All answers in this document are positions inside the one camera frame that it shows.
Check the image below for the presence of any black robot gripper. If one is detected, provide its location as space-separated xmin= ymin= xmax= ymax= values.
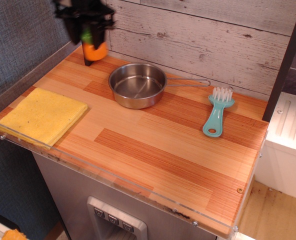
xmin=53 ymin=0 xmax=115 ymax=50

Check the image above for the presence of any clear acrylic front guard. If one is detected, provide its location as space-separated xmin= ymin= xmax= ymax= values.
xmin=0 ymin=132 xmax=238 ymax=240

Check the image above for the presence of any dark right frame post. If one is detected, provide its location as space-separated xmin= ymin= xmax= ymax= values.
xmin=262 ymin=23 xmax=296 ymax=122

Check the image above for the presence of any teal dish brush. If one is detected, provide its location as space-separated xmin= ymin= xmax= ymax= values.
xmin=202 ymin=87 xmax=235 ymax=138

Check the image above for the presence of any orange object bottom left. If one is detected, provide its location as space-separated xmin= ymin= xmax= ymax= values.
xmin=1 ymin=229 xmax=28 ymax=240

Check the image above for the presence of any white toy sink unit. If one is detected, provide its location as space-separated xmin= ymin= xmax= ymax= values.
xmin=254 ymin=92 xmax=296 ymax=198

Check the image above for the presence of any fat orange toy carrot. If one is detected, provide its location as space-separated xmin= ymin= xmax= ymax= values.
xmin=80 ymin=28 xmax=108 ymax=62

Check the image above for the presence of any grey toy fridge cabinet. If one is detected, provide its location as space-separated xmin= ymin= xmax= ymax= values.
xmin=33 ymin=153 xmax=217 ymax=240

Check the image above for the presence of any small steel pan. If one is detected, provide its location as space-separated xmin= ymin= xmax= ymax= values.
xmin=108 ymin=63 xmax=211 ymax=110

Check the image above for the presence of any folded yellow cloth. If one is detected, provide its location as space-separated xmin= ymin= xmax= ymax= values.
xmin=0 ymin=88 xmax=88 ymax=150

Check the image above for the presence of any silver dispenser panel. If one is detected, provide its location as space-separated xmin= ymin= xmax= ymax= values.
xmin=87 ymin=196 xmax=148 ymax=240

